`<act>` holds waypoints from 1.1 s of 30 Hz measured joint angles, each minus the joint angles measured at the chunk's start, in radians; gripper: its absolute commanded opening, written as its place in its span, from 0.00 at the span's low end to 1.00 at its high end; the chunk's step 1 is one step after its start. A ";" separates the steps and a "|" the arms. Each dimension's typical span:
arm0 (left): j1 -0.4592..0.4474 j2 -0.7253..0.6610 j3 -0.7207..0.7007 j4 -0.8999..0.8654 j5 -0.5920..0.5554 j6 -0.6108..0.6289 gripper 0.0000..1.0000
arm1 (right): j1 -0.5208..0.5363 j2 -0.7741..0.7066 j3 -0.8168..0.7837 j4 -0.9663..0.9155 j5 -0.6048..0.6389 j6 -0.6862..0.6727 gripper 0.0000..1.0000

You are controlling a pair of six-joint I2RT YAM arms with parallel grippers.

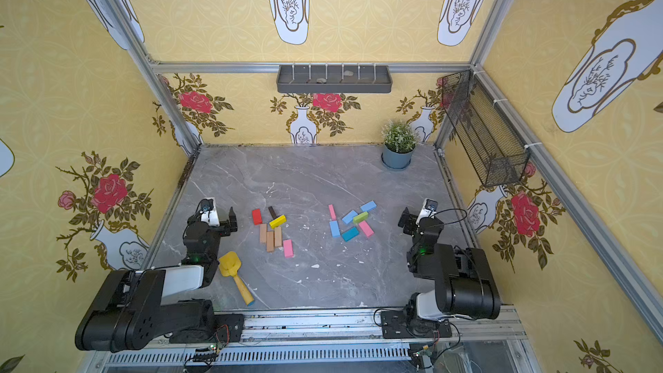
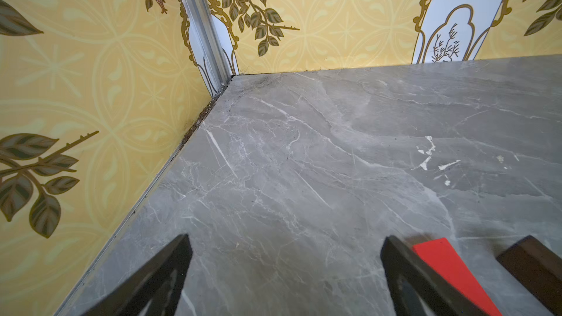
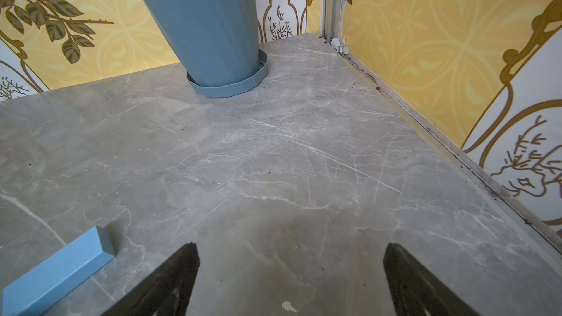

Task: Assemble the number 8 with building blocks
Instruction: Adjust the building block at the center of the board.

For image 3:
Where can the light blue long block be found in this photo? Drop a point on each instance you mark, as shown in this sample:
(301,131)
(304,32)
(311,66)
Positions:
(46,284)

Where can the blue plant pot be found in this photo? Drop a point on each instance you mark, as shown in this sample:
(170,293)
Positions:
(216,41)

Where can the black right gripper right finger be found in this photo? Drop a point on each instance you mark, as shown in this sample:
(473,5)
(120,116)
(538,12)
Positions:
(415,290)

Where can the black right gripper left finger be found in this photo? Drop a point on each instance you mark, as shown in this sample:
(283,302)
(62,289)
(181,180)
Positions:
(167,290)

